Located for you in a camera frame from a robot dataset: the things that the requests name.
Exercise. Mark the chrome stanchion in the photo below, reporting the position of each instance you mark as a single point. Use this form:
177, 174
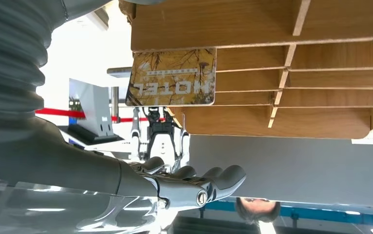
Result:
115, 103

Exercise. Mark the standing humanoid robot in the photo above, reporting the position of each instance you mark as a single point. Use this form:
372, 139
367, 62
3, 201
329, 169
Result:
160, 135

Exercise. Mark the person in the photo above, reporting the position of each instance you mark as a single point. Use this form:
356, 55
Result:
257, 210

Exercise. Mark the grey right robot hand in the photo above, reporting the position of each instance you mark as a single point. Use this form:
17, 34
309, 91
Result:
60, 168

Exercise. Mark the red barrier belt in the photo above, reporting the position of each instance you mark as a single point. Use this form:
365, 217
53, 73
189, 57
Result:
60, 113

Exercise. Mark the grey kiosk stand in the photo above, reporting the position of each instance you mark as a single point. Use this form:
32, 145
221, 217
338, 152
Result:
93, 106

